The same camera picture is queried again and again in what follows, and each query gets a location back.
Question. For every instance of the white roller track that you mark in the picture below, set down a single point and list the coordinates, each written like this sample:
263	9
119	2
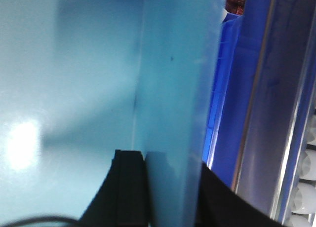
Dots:
302	210

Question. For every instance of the stainless steel shelf rack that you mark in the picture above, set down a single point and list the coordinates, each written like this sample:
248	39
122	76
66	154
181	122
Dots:
279	104

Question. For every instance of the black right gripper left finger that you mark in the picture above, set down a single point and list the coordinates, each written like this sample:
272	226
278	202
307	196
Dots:
122	199

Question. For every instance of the light blue plastic box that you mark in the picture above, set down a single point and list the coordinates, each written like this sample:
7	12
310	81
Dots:
80	79

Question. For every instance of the dark blue storage bin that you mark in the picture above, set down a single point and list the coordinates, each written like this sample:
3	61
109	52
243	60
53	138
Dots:
240	43

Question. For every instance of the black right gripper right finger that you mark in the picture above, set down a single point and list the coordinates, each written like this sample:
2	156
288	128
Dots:
218	206

